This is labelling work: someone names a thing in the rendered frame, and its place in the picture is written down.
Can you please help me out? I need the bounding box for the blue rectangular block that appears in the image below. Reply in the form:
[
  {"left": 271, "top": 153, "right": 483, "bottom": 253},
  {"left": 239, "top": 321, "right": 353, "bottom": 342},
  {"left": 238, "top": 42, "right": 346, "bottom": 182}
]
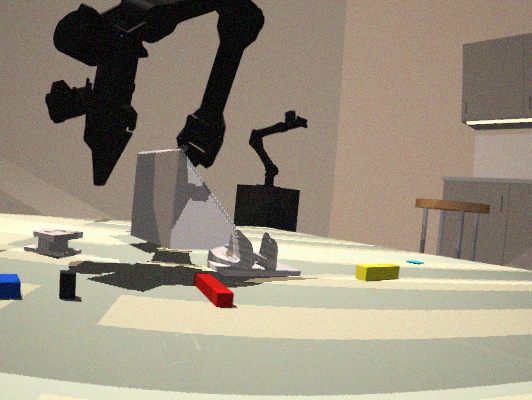
[{"left": 0, "top": 273, "right": 21, "bottom": 299}]

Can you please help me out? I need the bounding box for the yellow rectangular block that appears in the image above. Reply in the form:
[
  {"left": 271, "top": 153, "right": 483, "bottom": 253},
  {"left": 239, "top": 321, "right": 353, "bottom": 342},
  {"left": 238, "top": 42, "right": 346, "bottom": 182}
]
[{"left": 355, "top": 264, "right": 400, "bottom": 281}]

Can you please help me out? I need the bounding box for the red rectangular bar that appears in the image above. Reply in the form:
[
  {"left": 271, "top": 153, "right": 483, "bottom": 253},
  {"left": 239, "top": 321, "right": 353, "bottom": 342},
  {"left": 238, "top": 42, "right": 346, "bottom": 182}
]
[{"left": 194, "top": 273, "right": 234, "bottom": 308}]

